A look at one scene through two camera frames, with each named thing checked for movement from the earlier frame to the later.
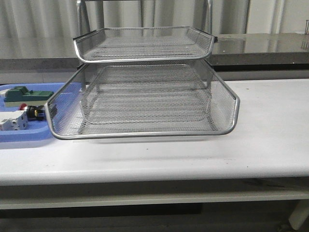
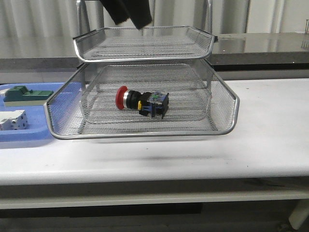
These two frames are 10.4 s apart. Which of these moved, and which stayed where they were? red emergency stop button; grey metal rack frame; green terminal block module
Moved: red emergency stop button
Stayed: green terminal block module; grey metal rack frame
